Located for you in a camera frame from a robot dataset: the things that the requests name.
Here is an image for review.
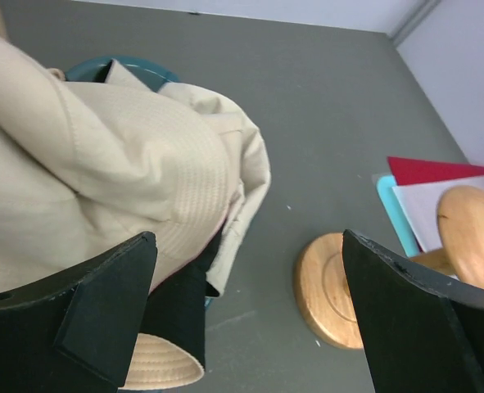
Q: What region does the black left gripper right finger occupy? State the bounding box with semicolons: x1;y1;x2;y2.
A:
342;229;484;392

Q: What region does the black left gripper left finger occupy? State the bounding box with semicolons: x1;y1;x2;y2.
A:
0;232;157;392

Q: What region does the beige bucket hat pink lining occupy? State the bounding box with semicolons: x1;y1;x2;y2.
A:
0;38;271;296

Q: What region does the wooden hat stand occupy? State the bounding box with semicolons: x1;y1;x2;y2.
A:
292;185;484;350

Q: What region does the teal plastic sheet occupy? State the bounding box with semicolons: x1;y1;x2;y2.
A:
376;174;420;257

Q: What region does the red folder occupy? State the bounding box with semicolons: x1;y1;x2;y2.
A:
387;156;484;186

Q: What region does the teal plastic basket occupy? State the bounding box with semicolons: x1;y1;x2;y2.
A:
65;55;179;92

